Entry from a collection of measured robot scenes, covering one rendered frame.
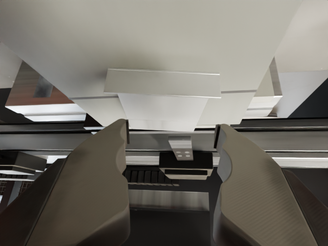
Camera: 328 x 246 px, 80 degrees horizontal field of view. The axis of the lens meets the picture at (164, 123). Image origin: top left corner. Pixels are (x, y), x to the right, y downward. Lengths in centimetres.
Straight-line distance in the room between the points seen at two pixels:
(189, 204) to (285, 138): 36
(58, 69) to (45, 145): 50
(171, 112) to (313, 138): 42
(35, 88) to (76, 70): 20
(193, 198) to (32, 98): 27
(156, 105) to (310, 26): 23
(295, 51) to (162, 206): 29
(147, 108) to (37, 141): 52
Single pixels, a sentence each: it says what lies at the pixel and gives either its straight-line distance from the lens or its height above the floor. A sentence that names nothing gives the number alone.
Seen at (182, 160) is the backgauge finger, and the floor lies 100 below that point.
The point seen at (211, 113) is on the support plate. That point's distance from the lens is 23.
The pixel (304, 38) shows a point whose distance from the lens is 35.
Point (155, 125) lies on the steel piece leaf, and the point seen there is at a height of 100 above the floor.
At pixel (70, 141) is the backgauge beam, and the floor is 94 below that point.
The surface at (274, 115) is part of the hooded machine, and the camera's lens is 280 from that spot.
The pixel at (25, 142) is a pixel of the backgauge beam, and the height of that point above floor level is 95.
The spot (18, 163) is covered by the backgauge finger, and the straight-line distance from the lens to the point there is 65.
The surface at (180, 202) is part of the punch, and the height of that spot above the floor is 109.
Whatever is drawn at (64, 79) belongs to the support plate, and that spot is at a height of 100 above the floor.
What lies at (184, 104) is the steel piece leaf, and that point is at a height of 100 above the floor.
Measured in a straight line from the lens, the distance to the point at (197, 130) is 28.
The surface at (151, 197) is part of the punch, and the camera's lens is 26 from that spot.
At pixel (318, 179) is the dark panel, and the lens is 86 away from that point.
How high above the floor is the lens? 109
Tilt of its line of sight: 22 degrees down
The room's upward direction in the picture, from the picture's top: 177 degrees counter-clockwise
